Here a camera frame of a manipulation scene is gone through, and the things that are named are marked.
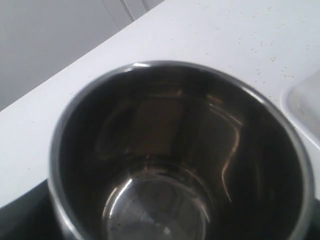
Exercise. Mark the stainless steel cup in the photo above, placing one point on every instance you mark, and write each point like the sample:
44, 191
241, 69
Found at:
169, 150

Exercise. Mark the white square tray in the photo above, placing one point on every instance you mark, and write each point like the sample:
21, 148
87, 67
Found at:
301, 104

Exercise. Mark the white cabinet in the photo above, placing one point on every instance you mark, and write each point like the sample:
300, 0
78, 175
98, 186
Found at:
51, 50

